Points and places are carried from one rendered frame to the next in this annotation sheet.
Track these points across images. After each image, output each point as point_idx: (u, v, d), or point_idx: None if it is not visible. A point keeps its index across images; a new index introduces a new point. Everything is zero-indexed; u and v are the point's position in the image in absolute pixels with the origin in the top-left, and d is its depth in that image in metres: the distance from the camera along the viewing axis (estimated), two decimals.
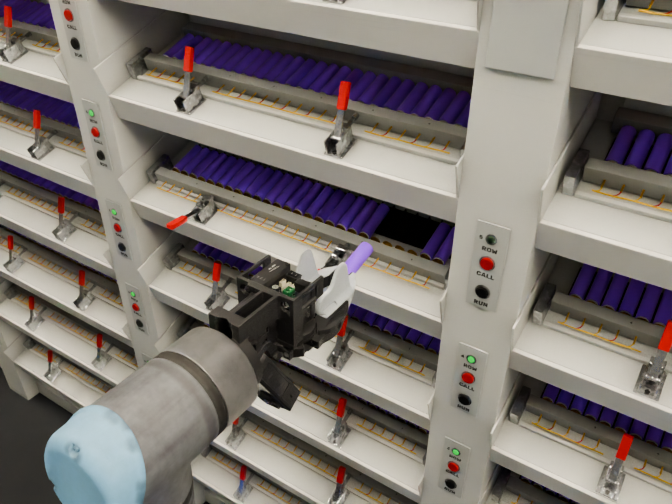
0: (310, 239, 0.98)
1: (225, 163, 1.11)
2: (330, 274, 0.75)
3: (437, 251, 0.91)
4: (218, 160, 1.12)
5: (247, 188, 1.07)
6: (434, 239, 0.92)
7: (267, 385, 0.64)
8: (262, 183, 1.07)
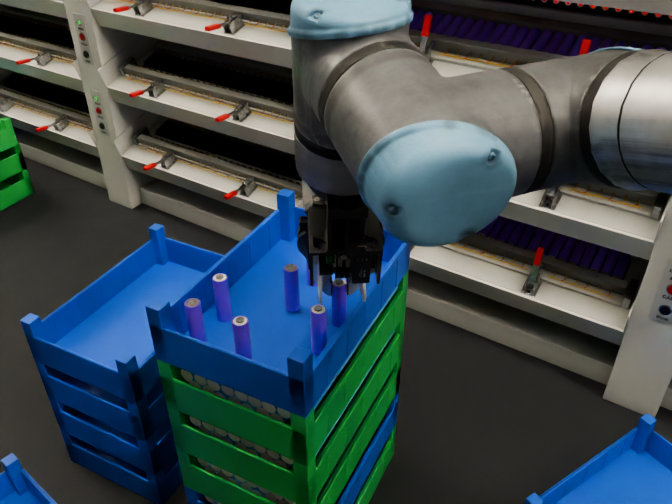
0: None
1: None
2: (347, 285, 0.74)
3: None
4: None
5: None
6: None
7: None
8: None
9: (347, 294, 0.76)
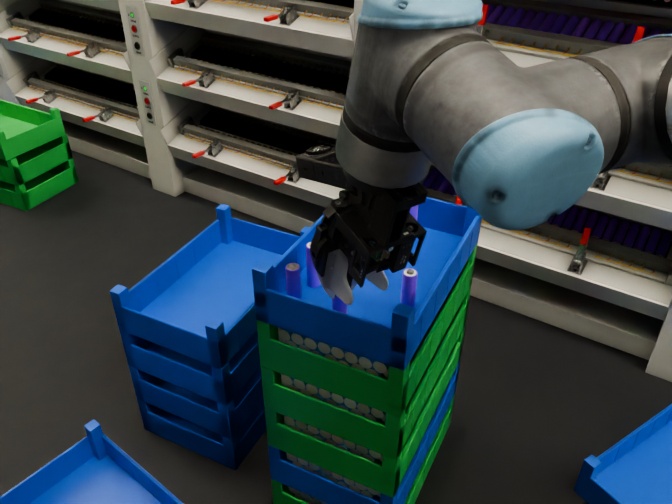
0: None
1: None
2: (351, 282, 0.75)
3: None
4: None
5: None
6: None
7: (332, 167, 0.64)
8: None
9: None
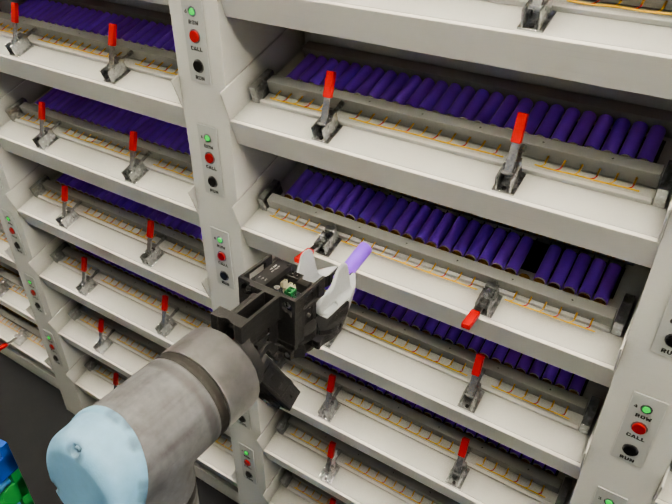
0: (450, 274, 0.92)
1: (342, 190, 1.05)
2: (330, 274, 0.75)
3: (597, 290, 0.85)
4: (334, 186, 1.06)
5: (370, 217, 1.01)
6: (592, 277, 0.86)
7: (268, 385, 0.64)
8: (387, 211, 1.01)
9: (338, 266, 0.76)
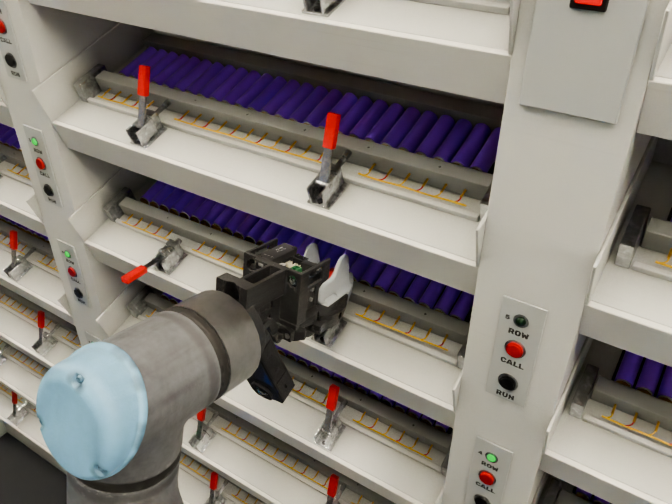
0: None
1: None
2: None
3: (453, 306, 0.75)
4: None
5: (226, 222, 0.91)
6: (450, 291, 0.76)
7: (265, 365, 0.62)
8: (245, 216, 0.91)
9: None
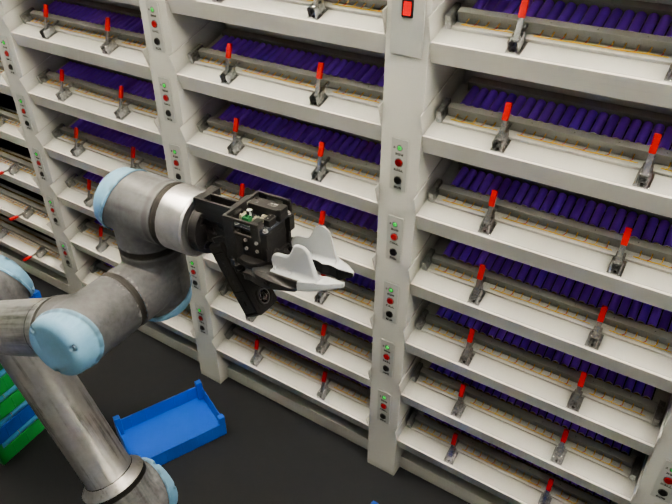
0: (302, 161, 1.59)
1: (251, 115, 1.73)
2: (338, 269, 0.76)
3: None
4: (246, 113, 1.74)
5: (265, 129, 1.69)
6: (379, 154, 1.54)
7: (220, 268, 0.82)
8: (275, 126, 1.69)
9: (352, 273, 0.75)
